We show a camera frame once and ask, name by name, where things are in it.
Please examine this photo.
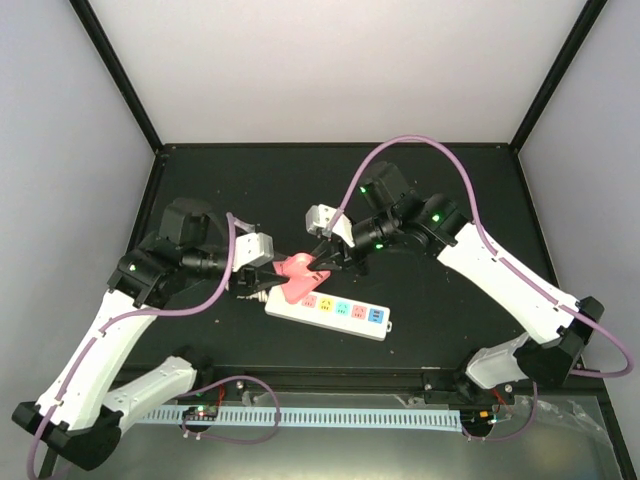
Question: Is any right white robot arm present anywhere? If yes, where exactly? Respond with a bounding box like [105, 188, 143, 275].
[305, 162, 604, 403]

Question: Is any right circuit board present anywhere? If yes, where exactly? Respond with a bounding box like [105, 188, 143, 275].
[460, 410, 499, 428]

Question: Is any white power strip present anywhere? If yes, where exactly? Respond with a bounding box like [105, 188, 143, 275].
[264, 287, 392, 341]

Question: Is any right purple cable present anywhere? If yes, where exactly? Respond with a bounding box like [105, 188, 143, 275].
[329, 134, 636, 443]

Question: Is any circuit board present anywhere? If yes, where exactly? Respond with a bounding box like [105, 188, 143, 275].
[460, 410, 499, 428]
[182, 405, 218, 422]

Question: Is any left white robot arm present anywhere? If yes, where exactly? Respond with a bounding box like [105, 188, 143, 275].
[12, 198, 285, 478]

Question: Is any pink extension socket adapter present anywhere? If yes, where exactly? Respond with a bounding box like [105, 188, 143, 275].
[272, 252, 331, 304]

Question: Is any left circuit board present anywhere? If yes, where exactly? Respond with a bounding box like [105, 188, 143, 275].
[182, 405, 218, 422]

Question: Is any black aluminium frame rail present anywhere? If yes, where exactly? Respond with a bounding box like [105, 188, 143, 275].
[199, 362, 606, 401]

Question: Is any light blue slotted cable duct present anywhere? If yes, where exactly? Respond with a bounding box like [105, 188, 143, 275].
[138, 405, 462, 433]

